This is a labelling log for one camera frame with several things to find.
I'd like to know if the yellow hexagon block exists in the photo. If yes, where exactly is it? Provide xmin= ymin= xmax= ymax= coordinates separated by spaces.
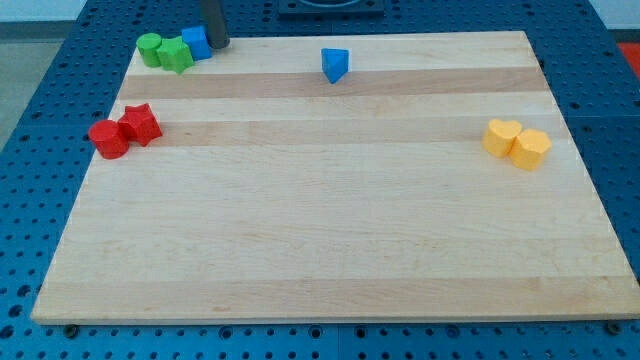
xmin=509 ymin=129 xmax=552 ymax=171

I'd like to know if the green star block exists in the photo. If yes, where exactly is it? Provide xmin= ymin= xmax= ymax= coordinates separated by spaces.
xmin=156 ymin=36 xmax=194 ymax=74

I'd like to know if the blue triangular prism block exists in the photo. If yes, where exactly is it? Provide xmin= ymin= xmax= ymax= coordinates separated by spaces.
xmin=321 ymin=48 xmax=350 ymax=84

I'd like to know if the yellow heart block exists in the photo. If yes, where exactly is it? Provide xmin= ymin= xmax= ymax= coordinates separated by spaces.
xmin=481 ymin=119 xmax=522 ymax=158

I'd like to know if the red cylinder block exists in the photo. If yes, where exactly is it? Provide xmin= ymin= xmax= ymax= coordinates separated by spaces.
xmin=88 ymin=119 xmax=129 ymax=160

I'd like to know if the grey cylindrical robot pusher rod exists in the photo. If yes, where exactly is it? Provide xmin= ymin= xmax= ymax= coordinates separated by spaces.
xmin=198 ymin=0 xmax=230 ymax=49

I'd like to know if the blue cube block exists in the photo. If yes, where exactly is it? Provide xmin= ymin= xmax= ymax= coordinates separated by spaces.
xmin=181 ymin=25 xmax=212 ymax=61

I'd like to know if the light wooden board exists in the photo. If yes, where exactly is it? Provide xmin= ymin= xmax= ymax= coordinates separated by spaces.
xmin=31 ymin=31 xmax=639 ymax=325

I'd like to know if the green cylinder block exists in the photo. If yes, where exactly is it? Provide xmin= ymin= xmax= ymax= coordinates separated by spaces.
xmin=136 ymin=33 xmax=162 ymax=68

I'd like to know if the red star block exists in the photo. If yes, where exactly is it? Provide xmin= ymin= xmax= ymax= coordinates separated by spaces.
xmin=118 ymin=103 xmax=163 ymax=146

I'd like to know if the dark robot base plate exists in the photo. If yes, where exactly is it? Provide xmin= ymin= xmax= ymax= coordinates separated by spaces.
xmin=277 ymin=0 xmax=385 ymax=16

